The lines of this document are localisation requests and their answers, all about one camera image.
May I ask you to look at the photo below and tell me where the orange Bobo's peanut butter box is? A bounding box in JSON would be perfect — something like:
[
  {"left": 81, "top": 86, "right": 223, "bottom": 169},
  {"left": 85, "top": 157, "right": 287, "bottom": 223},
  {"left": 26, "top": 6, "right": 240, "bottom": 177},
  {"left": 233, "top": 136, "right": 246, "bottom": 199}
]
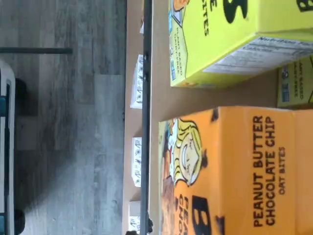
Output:
[
  {"left": 158, "top": 105, "right": 297, "bottom": 235},
  {"left": 294, "top": 109, "right": 313, "bottom": 235}
]

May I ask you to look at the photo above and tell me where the black metal shelving rack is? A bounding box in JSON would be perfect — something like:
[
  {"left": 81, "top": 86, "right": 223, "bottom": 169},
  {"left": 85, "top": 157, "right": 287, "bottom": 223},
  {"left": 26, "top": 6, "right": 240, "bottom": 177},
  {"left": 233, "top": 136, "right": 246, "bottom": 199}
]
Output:
[{"left": 122, "top": 0, "right": 313, "bottom": 235}]

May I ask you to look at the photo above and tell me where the white patterned pantry box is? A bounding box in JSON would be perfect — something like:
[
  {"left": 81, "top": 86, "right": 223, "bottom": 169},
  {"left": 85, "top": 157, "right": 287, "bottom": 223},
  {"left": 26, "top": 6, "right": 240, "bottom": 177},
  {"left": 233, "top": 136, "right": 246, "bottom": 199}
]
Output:
[
  {"left": 130, "top": 54, "right": 144, "bottom": 109},
  {"left": 131, "top": 136, "right": 143, "bottom": 188},
  {"left": 128, "top": 200, "right": 142, "bottom": 234}
]

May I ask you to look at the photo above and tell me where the black metal bar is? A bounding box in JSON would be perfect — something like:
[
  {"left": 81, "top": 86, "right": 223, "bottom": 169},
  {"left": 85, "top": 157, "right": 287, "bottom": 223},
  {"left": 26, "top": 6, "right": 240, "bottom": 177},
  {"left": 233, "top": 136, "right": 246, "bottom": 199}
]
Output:
[{"left": 0, "top": 47, "right": 73, "bottom": 55}]

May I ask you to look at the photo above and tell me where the green Bobo's apple pie box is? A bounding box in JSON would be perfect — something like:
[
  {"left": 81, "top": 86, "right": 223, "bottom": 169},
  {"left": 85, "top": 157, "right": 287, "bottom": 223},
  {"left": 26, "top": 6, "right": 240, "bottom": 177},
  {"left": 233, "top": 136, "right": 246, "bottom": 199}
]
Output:
[
  {"left": 168, "top": 0, "right": 313, "bottom": 89},
  {"left": 276, "top": 55, "right": 313, "bottom": 109}
]

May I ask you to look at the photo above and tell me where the white teal wheeled base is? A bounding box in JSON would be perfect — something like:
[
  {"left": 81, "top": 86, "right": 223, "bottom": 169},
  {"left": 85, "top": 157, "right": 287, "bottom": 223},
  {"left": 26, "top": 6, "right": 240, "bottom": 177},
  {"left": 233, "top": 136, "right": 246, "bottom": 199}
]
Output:
[{"left": 0, "top": 60, "right": 27, "bottom": 235}]

